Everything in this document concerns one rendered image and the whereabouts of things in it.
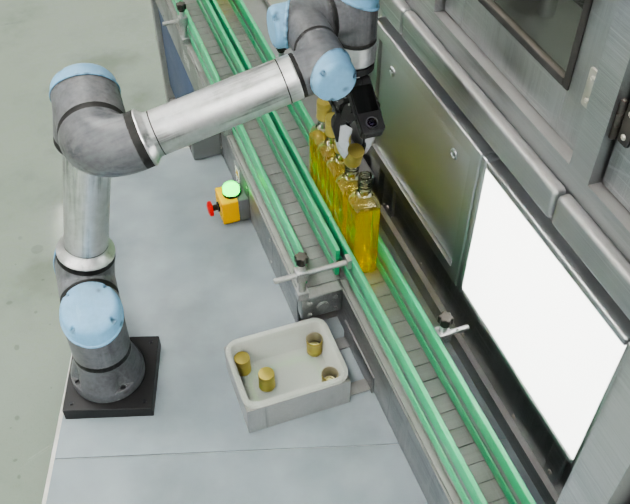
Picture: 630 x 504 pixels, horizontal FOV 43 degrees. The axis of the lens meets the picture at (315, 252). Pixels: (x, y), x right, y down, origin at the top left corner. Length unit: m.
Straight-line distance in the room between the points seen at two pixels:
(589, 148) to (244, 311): 0.96
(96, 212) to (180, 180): 0.69
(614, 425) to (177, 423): 1.25
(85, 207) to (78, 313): 0.20
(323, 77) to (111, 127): 0.34
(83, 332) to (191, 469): 0.34
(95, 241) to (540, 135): 0.84
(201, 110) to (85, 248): 0.45
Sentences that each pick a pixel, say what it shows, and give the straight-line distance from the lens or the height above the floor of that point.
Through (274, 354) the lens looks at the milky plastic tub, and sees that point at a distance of 1.75.
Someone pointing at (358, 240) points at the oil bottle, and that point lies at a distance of 1.67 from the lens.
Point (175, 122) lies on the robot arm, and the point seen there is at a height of 1.42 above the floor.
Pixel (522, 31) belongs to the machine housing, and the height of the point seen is 1.53.
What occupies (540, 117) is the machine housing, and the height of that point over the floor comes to 1.43.
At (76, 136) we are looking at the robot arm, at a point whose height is 1.40.
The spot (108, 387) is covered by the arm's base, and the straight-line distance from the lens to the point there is 1.69.
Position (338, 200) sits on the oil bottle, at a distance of 1.69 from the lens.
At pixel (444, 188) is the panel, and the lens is 1.57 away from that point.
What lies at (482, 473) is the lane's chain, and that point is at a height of 0.88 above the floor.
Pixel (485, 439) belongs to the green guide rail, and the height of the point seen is 0.94.
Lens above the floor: 2.18
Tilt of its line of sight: 46 degrees down
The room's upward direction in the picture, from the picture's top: straight up
